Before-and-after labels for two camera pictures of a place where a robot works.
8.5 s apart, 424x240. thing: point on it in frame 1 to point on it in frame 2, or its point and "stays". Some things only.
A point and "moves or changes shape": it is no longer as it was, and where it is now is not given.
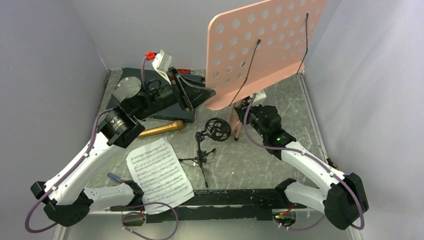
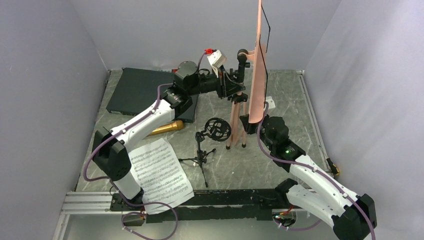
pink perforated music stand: [256, 45] moves or changes shape
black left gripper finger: [195, 95] to [232, 87]
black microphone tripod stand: [217, 129] stays
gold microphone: [177, 125] stays
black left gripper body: [179, 92] to [221, 88]
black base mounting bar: [221, 205] stays
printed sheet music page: [160, 176] stays
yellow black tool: [331, 164] stays
